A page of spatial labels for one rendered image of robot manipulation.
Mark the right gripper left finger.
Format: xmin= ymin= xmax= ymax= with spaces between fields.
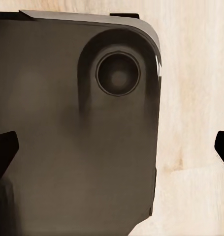
xmin=0 ymin=131 xmax=19 ymax=179

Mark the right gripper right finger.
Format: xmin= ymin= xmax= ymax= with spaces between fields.
xmin=215 ymin=130 xmax=224 ymax=162

